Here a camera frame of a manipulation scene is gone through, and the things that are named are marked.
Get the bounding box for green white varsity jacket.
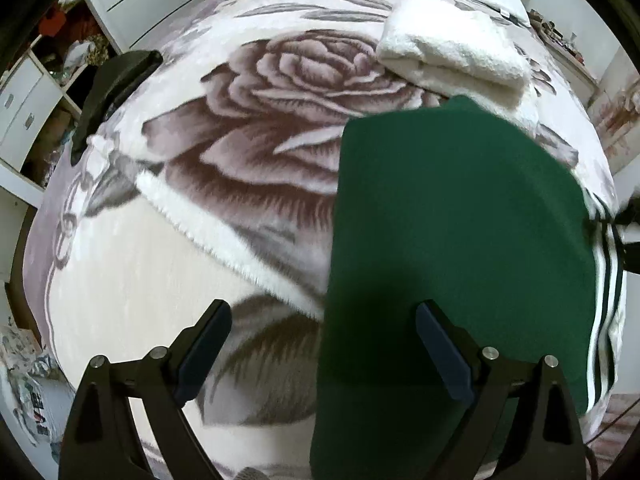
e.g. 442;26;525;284
310;98;625;479

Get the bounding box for red clothes in closet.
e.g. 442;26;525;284
32;2;110;72

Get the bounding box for floral fleece bed blanket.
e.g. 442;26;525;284
24;0;617;479

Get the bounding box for pink floral curtain far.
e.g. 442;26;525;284
588;76;639;174

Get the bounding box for white drawer unit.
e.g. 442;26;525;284
1;47;86;208

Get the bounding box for white nightstand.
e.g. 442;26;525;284
527;10;598;107

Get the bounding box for folded white towel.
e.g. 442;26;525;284
376;0;532;110

